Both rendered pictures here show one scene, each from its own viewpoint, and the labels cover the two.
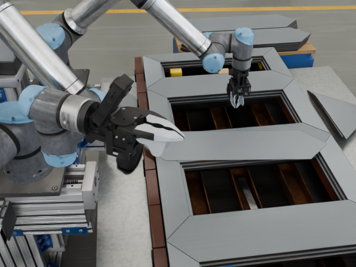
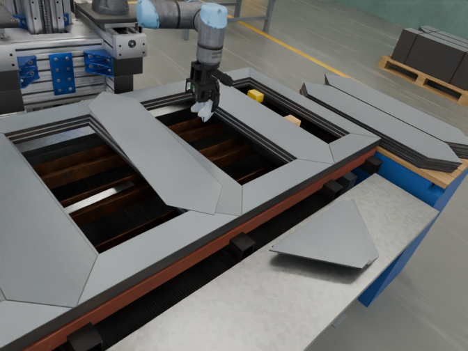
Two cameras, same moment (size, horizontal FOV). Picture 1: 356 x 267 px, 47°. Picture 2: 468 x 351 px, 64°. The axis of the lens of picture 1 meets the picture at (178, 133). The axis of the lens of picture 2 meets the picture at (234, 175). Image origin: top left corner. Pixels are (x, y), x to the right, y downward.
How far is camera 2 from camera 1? 1.47 m
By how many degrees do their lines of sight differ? 37
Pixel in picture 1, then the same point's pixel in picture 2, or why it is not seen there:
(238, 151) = (136, 145)
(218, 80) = (260, 112)
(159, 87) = not seen: hidden behind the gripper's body
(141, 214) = (47, 141)
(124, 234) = not seen: hidden behind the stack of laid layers
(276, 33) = (416, 136)
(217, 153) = (121, 133)
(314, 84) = (375, 204)
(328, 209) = (63, 237)
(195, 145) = (125, 118)
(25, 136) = not seen: outside the picture
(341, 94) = (386, 235)
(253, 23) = (410, 116)
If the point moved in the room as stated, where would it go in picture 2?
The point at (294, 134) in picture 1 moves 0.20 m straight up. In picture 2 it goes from (207, 182) to (217, 121)
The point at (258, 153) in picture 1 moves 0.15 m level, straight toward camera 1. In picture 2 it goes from (144, 160) to (90, 164)
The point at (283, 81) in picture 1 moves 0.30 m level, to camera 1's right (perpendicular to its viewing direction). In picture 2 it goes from (315, 157) to (387, 211)
